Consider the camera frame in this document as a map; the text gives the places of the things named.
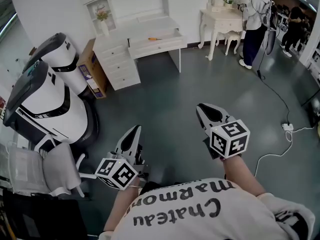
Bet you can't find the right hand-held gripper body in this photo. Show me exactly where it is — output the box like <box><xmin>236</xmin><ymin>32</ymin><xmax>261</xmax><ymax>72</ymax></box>
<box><xmin>195</xmin><ymin>102</ymin><xmax>251</xmax><ymax>160</ymax></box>

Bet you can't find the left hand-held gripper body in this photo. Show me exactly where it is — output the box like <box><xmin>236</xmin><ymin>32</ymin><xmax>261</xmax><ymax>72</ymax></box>
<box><xmin>94</xmin><ymin>124</ymin><xmax>149</xmax><ymax>191</ymax></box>

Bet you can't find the white desk drawer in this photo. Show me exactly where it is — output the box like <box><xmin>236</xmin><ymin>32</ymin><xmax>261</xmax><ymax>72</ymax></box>
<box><xmin>127</xmin><ymin>28</ymin><xmax>188</xmax><ymax>60</ymax></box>

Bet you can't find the person's right forearm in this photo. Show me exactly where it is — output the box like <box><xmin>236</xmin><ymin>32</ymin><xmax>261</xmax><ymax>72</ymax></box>
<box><xmin>220</xmin><ymin>154</ymin><xmax>266</xmax><ymax>198</ymax></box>

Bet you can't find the person's left forearm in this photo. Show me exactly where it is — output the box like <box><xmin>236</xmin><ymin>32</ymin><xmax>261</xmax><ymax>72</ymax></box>
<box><xmin>103</xmin><ymin>183</ymin><xmax>141</xmax><ymax>233</ymax></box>

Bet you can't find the white and grey chair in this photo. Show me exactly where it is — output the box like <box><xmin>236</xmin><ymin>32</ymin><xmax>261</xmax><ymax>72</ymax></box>
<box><xmin>6</xmin><ymin>133</ymin><xmax>98</xmax><ymax>200</ymax></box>

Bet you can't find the person's white printed shirt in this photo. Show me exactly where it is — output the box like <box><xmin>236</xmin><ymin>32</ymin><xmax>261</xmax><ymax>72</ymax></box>
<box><xmin>98</xmin><ymin>177</ymin><xmax>316</xmax><ymax>240</ymax></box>

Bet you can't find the black cabinet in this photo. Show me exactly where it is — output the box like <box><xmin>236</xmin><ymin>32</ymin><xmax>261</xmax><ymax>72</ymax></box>
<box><xmin>0</xmin><ymin>187</ymin><xmax>89</xmax><ymax>240</ymax></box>

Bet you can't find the large white and black robot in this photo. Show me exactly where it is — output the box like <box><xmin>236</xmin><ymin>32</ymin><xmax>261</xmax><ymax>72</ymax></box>
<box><xmin>2</xmin><ymin>60</ymin><xmax>100</xmax><ymax>150</ymax></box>

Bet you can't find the brown cardboard box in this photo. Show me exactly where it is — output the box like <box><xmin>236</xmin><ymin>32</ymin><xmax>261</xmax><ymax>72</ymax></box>
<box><xmin>75</xmin><ymin>38</ymin><xmax>109</xmax><ymax>100</ymax></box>

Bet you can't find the cream stool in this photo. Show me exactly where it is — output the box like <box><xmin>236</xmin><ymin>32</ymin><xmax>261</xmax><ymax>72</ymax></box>
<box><xmin>215</xmin><ymin>30</ymin><xmax>241</xmax><ymax>57</ymax></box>

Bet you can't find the white desk with drawers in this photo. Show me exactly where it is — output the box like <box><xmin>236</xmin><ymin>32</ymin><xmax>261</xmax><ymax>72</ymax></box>
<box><xmin>92</xmin><ymin>16</ymin><xmax>188</xmax><ymax>92</ymax></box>

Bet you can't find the cream dressing table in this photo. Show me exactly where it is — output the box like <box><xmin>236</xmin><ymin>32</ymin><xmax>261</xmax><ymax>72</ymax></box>
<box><xmin>198</xmin><ymin>7</ymin><xmax>248</xmax><ymax>61</ymax></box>

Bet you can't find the small white and black robot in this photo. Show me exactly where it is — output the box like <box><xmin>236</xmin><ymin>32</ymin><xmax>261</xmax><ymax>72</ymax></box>
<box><xmin>21</xmin><ymin>32</ymin><xmax>89</xmax><ymax>97</ymax></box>

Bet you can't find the white vase with flowers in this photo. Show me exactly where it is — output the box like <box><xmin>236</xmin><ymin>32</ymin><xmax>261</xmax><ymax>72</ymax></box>
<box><xmin>95</xmin><ymin>4</ymin><xmax>111</xmax><ymax>37</ymax></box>

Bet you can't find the white hutch shelf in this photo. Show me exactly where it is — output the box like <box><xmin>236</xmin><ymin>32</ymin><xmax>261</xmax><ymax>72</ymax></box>
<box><xmin>81</xmin><ymin>0</ymin><xmax>171</xmax><ymax>38</ymax></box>

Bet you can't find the white floor cable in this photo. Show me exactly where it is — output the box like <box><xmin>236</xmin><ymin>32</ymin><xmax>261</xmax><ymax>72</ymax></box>
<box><xmin>253</xmin><ymin>125</ymin><xmax>316</xmax><ymax>178</ymax></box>

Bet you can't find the black floor cable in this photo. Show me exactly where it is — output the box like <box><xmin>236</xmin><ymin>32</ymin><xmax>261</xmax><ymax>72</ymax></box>
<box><xmin>256</xmin><ymin>68</ymin><xmax>292</xmax><ymax>126</ymax></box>

